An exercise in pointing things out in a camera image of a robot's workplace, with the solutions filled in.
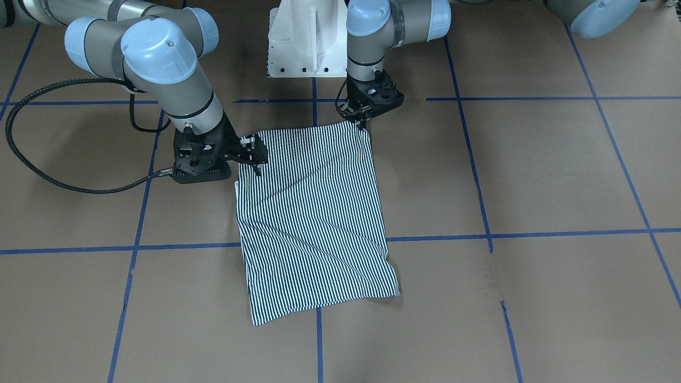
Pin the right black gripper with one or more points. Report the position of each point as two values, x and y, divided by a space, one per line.
230 136

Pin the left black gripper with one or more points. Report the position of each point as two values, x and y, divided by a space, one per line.
357 112

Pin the navy white striped polo shirt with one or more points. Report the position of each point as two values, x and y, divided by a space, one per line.
311 227

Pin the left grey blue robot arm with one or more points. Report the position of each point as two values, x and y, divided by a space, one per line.
373 27

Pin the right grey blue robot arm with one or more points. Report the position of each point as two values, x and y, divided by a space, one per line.
147 49

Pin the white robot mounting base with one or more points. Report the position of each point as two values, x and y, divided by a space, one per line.
307 39

